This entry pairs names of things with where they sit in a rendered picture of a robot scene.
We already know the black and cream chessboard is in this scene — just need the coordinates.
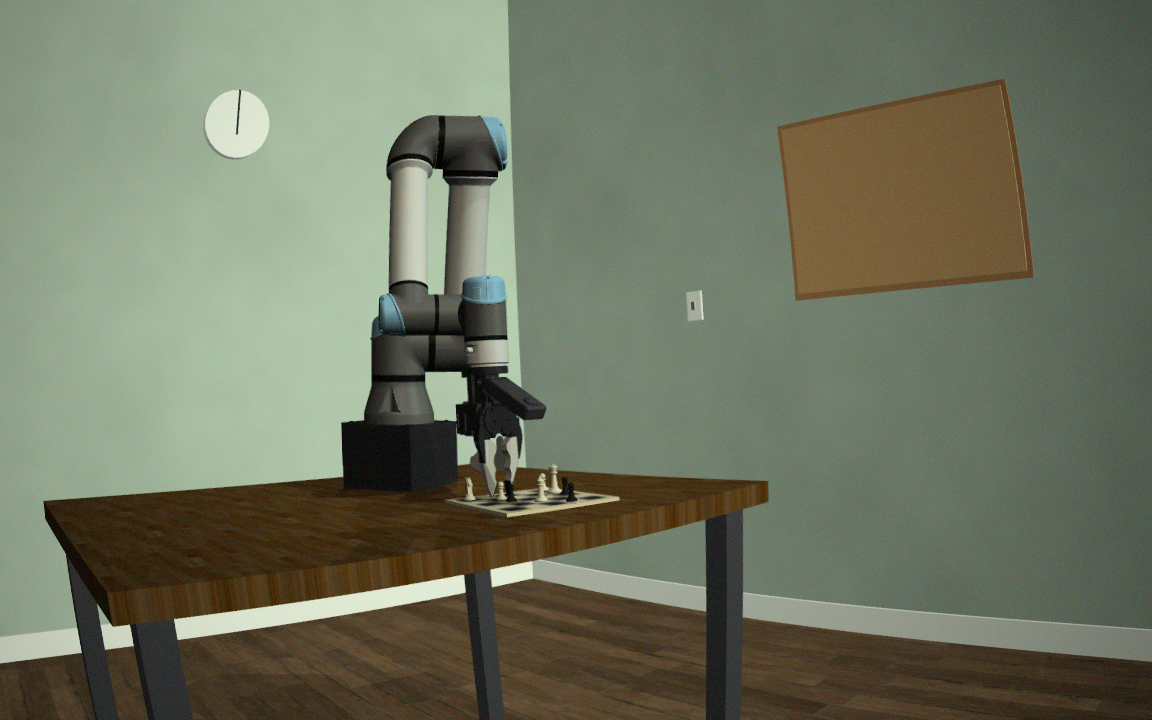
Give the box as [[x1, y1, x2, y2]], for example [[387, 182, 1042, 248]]
[[444, 488, 619, 517]]

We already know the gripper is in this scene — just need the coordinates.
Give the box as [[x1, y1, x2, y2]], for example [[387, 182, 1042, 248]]
[[456, 366, 522, 497]]

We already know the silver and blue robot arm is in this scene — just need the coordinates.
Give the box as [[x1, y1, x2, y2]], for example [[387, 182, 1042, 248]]
[[364, 115, 509, 425]]

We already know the white chess queen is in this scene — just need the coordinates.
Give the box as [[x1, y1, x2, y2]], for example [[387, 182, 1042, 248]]
[[547, 464, 561, 494]]

